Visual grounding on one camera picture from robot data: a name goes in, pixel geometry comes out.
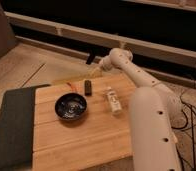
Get wooden tray table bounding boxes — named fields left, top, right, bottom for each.
left=32, top=74, right=135, bottom=171

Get white tube bottle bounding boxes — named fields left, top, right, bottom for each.
left=106, top=87, right=122, bottom=114

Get dark green cloth mat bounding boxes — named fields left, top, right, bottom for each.
left=0, top=84, right=47, bottom=171

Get dark glazed ceramic bowl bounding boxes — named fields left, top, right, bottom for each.
left=55, top=93, right=87, bottom=121

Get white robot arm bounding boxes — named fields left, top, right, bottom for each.
left=99, top=48, right=183, bottom=171

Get black floor cables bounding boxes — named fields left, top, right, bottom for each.
left=172, top=84, right=196, bottom=171

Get black table leg bracket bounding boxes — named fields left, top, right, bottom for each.
left=86, top=51, right=95, bottom=65

